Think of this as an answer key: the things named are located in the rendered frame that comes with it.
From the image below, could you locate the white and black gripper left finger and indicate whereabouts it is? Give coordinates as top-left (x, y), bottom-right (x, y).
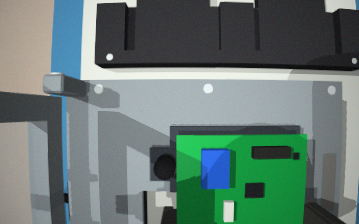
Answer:
top-left (161, 206), bottom-right (177, 224)

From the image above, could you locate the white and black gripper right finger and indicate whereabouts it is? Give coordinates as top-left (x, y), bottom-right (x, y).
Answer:
top-left (303, 202), bottom-right (346, 224)

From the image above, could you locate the green circuit board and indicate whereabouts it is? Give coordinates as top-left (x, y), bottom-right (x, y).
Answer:
top-left (176, 134), bottom-right (307, 224)

